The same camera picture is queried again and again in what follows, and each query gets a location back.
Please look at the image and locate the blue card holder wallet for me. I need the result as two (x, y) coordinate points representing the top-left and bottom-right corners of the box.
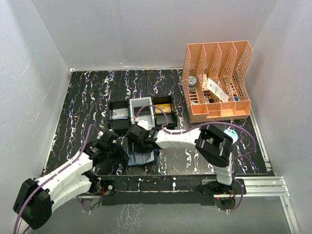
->
(126, 149), (160, 167)

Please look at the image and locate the white plastic bin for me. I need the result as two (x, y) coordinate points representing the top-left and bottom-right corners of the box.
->
(129, 97), (155, 130)

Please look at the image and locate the black tray with gold card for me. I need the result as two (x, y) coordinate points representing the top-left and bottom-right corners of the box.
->
(152, 95), (177, 129)

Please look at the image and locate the orange desk file organizer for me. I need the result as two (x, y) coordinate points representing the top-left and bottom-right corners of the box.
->
(181, 40), (253, 123)

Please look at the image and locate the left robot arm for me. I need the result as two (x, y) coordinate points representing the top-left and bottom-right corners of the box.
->
(13, 131), (127, 234)

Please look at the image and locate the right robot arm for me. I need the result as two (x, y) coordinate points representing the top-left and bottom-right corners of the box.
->
(125, 122), (235, 194)

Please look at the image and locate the black tray with blue card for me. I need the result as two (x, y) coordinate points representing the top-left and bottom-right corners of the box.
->
(109, 100), (131, 134)

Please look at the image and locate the light blue card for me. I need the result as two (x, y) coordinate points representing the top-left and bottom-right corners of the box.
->
(112, 108), (129, 119)

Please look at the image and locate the gold credit card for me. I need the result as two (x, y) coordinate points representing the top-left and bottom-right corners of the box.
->
(155, 103), (172, 114)

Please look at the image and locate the black item in white bin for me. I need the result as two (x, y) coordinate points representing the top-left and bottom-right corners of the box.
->
(134, 106), (152, 117)

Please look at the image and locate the round jar with patterned lid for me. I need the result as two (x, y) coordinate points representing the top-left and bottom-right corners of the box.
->
(188, 76), (197, 92)

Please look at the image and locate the blister pack with blue tool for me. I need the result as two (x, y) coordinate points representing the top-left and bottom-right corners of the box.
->
(223, 128), (238, 144)

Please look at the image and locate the white labelled flat package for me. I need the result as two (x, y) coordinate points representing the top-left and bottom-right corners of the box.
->
(207, 78), (229, 102)

